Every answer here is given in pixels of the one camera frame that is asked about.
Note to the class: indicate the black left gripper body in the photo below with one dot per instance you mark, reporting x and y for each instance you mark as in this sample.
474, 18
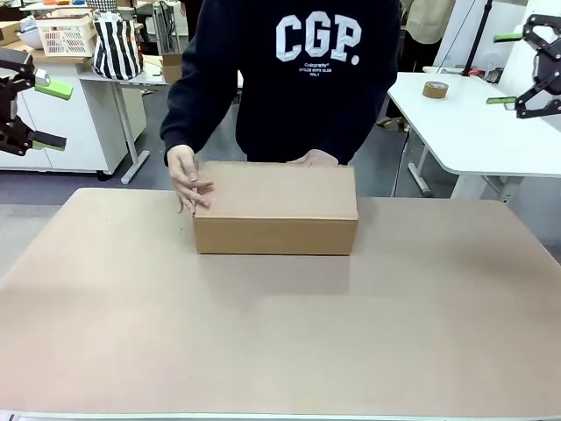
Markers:
9, 98

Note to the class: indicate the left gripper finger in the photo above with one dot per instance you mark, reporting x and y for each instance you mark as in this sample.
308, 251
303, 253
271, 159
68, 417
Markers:
44, 141
52, 85

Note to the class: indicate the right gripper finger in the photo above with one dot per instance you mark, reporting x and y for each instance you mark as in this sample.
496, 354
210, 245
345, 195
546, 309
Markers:
543, 30
539, 103

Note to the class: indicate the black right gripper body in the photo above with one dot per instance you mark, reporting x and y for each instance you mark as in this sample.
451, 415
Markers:
550, 72

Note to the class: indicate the brown packing tape roll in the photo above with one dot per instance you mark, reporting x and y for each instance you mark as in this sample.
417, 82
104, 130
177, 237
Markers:
434, 94

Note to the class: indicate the brown cardboard box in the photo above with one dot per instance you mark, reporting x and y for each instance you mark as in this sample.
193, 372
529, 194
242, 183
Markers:
271, 237

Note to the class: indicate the person left forearm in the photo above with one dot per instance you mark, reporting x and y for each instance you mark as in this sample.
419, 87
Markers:
359, 144

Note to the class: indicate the person right forearm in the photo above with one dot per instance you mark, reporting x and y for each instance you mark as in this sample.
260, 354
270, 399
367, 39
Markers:
177, 123

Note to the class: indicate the flat cardboard box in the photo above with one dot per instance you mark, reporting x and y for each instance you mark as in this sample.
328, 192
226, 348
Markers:
9, 33

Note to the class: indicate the small open cardboard box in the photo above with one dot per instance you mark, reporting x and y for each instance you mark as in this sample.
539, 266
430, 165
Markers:
171, 72

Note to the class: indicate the person right hand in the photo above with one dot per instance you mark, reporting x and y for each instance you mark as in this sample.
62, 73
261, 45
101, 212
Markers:
184, 171

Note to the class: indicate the person left hand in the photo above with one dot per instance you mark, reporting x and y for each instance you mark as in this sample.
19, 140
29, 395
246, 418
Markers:
317, 159

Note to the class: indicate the white cabinet wooden top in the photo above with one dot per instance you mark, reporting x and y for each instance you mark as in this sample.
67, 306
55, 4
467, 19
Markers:
66, 127

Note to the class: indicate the white plastic basket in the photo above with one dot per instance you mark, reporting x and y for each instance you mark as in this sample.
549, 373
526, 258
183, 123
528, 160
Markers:
66, 41

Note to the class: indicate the white desk metal legs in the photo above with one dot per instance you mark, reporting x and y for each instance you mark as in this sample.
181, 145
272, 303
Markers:
109, 81

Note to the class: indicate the black tripod stand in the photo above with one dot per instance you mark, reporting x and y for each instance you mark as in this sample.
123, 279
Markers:
477, 35

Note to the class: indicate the black white striped bag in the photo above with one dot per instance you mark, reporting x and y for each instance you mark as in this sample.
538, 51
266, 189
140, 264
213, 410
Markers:
116, 48

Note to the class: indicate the large white table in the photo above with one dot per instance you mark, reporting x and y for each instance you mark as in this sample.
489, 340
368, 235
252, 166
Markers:
460, 131

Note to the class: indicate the person in beige top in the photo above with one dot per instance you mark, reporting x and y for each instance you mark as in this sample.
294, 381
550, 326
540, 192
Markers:
427, 22

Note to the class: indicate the person in navy sweatshirt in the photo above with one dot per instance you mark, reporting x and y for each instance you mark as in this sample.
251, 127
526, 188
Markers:
285, 109

